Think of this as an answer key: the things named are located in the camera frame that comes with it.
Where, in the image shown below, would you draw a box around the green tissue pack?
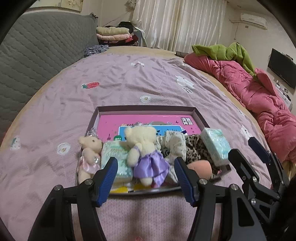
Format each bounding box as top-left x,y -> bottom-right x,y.
200,128 -> 231,166
101,141 -> 134,181

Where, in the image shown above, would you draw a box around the orange makeup sponge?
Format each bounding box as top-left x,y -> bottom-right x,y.
187,160 -> 212,180

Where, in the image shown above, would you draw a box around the leopard print scrunchie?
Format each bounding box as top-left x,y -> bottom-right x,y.
185,135 -> 220,178

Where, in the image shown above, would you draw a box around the beige mouse plush pink dress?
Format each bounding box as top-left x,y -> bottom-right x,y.
77,128 -> 103,184

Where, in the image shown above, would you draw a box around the floral cream scrunchie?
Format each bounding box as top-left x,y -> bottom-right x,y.
155,131 -> 187,184

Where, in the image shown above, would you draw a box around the cream bear plush purple dress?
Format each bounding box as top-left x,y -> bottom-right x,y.
125,126 -> 169,187

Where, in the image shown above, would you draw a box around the white yellow tissue pack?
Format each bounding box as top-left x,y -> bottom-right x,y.
110,181 -> 136,194

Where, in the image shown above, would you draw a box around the red pink comforter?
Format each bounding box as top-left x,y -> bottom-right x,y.
185,53 -> 295,162

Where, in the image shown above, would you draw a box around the pink patterned bedsheet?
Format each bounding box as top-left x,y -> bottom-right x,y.
1,53 -> 271,240

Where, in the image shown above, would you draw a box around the shallow dark cardboard box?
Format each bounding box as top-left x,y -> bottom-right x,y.
77,105 -> 231,195

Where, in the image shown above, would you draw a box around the green garment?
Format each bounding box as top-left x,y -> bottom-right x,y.
192,42 -> 256,77

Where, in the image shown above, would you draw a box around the pink blue book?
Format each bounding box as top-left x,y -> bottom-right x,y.
97,114 -> 203,142

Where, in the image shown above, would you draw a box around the white air conditioner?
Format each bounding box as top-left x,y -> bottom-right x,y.
240,13 -> 268,30

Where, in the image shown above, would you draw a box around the white striped curtain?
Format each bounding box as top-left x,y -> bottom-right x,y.
132,0 -> 227,52

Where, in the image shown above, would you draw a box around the blue patterned cloth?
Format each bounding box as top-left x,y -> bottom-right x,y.
84,45 -> 109,57

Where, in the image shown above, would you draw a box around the grey quilted headboard cover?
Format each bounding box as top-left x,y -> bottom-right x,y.
1,11 -> 97,138

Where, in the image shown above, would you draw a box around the stack of folded clothes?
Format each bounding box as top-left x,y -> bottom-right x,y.
96,22 -> 142,47

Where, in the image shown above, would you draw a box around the black wall television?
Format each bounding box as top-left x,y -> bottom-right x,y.
268,48 -> 296,89

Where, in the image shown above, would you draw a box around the wall painting panels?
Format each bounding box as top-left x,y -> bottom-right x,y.
57,0 -> 83,12

